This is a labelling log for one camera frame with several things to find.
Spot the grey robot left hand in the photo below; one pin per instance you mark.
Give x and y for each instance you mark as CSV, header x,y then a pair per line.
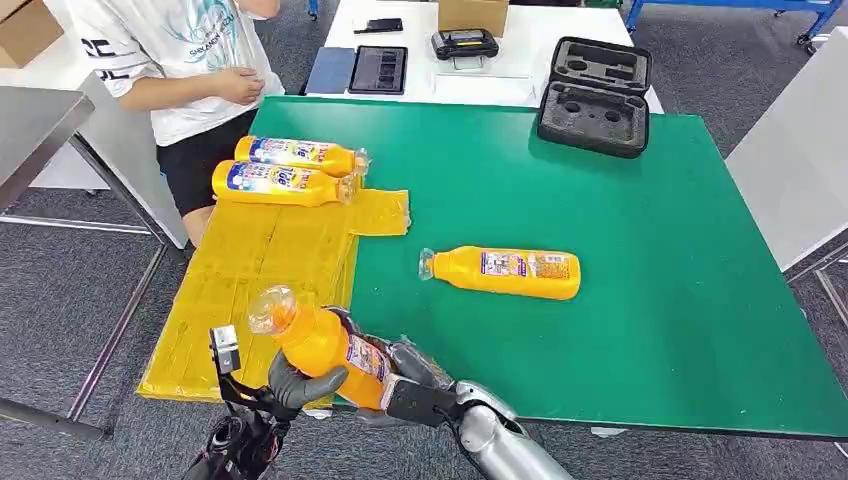
x,y
295,391

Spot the person's right hand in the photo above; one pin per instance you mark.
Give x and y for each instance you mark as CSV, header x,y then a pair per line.
x,y
238,86

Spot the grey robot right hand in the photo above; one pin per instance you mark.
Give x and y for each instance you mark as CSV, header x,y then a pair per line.
x,y
417,364

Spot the orange drink bottle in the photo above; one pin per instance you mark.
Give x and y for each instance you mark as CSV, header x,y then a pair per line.
x,y
464,272
331,159
311,192
311,344

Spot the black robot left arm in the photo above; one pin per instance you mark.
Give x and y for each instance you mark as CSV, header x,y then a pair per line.
x,y
232,444

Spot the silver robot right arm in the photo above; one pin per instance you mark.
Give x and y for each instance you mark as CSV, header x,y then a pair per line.
x,y
497,444

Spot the person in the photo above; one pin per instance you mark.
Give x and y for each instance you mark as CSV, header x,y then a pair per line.
x,y
185,40

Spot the blue notebook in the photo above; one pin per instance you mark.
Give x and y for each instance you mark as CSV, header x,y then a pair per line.
x,y
330,70

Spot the white side table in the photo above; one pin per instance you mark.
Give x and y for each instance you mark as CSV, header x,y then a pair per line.
x,y
119,159

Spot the black tablet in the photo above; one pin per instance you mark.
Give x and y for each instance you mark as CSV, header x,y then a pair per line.
x,y
378,69

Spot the yellow sheet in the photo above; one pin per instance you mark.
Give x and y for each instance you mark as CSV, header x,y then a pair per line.
x,y
265,252

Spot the black smartphone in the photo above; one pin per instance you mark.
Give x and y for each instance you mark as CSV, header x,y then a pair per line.
x,y
378,26

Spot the grey metal table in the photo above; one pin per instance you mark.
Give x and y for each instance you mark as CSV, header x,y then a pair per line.
x,y
33,132

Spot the large cardboard box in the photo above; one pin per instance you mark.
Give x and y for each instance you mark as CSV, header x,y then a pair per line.
x,y
26,30

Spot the black handheld device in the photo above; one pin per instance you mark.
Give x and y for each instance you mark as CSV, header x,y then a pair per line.
x,y
464,44

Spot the small cardboard box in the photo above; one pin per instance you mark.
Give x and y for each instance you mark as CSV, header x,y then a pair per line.
x,y
472,16

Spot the green table mat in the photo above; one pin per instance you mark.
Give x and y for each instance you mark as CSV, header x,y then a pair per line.
x,y
662,331

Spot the black foam-lined case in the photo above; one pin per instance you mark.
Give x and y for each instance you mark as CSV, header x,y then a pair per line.
x,y
593,122

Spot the pale grey table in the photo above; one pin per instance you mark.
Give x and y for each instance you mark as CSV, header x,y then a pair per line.
x,y
795,152

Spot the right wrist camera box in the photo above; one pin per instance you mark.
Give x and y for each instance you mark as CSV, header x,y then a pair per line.
x,y
424,404

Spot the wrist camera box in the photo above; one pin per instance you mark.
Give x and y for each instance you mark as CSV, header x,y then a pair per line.
x,y
225,348
424,404

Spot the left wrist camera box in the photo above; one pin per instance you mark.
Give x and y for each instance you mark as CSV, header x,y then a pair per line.
x,y
225,348

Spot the blue cart frame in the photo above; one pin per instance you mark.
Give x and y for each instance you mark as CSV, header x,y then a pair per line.
x,y
729,3

